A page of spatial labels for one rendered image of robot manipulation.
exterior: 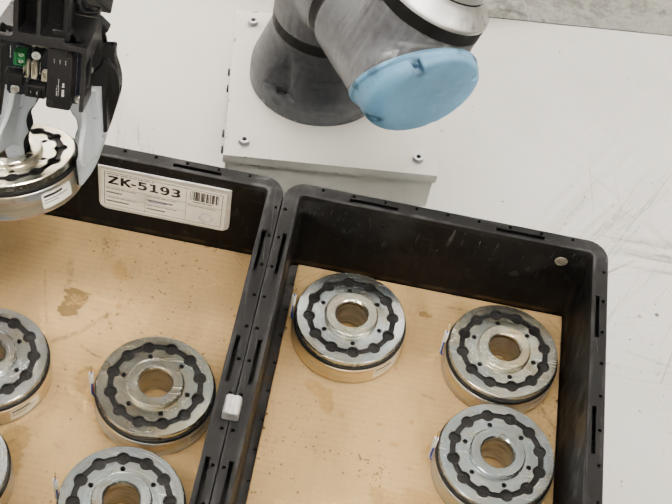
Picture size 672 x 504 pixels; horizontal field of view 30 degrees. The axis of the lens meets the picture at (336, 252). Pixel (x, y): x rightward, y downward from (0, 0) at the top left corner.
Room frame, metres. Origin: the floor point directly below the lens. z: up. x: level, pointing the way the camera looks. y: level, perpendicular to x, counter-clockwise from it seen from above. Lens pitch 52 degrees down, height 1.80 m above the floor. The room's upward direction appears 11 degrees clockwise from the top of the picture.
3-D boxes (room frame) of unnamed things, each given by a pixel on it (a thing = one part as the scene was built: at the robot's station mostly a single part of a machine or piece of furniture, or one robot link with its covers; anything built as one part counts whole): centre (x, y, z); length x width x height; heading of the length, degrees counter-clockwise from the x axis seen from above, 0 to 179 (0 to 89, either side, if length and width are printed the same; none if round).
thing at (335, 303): (0.66, -0.02, 0.86); 0.05 x 0.05 x 0.01
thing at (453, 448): (0.55, -0.17, 0.86); 0.10 x 0.10 x 0.01
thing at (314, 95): (1.02, 0.06, 0.85); 0.15 x 0.15 x 0.10
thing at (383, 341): (0.66, -0.02, 0.86); 0.10 x 0.10 x 0.01
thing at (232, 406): (0.50, 0.06, 0.94); 0.02 x 0.01 x 0.01; 0
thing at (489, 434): (0.55, -0.17, 0.86); 0.05 x 0.05 x 0.01
